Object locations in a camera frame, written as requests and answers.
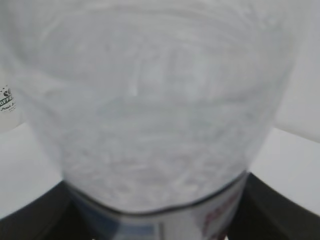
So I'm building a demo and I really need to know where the clear plastic water bottle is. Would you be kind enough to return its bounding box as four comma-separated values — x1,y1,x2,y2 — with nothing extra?
0,0,313,240

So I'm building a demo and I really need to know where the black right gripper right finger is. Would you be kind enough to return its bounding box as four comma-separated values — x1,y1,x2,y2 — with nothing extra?
227,173,320,240

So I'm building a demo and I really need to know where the white paper cup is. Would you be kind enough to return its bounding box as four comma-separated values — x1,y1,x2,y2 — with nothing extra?
0,67,25,134

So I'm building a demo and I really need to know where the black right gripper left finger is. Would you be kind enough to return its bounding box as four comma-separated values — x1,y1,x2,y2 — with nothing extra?
0,182,92,240

